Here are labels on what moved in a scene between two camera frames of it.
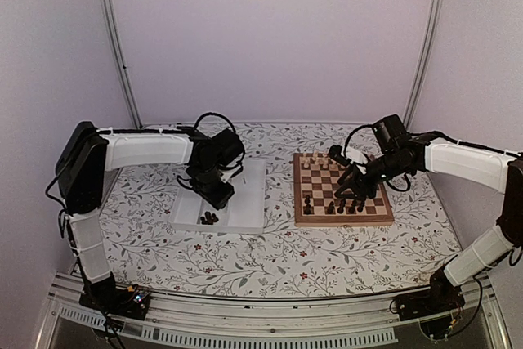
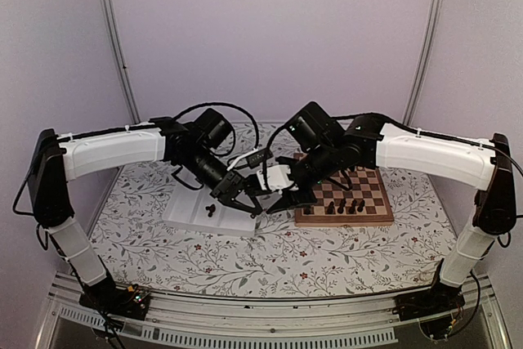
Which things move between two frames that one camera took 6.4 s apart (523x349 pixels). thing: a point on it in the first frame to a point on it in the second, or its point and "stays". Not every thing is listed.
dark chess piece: (330, 209) stays
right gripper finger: (347, 182) to (286, 201)
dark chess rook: (351, 209) stays
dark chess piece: (341, 208) stays
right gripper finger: (359, 193) to (304, 197)
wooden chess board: (315, 176) stays
